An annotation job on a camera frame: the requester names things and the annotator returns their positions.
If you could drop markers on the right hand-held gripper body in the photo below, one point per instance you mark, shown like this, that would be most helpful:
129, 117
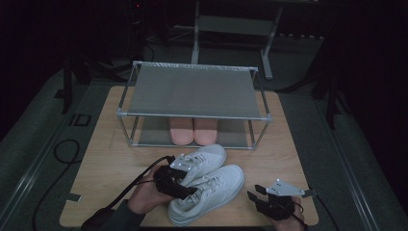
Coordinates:
277, 207

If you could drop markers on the black metal stand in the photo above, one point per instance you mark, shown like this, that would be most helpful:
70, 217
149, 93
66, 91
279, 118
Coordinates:
66, 93
331, 106

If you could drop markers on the pink slipper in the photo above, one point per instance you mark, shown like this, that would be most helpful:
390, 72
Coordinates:
206, 133
181, 133

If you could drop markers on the white metal desk frame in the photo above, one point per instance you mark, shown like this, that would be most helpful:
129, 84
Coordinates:
235, 25

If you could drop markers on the person's left hand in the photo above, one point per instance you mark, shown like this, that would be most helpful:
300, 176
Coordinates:
142, 195

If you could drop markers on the person's right hand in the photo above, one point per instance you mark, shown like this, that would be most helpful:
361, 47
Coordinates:
293, 221

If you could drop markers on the grey fabric metal shoe rack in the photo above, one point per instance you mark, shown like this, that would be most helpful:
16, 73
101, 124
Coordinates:
192, 93

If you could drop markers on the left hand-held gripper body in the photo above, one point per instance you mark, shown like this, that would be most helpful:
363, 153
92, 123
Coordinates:
166, 181

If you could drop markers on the grey tape piece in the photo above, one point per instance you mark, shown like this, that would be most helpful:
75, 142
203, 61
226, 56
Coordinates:
73, 197

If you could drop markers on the white sneaker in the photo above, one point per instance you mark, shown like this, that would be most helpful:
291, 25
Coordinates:
218, 189
208, 159

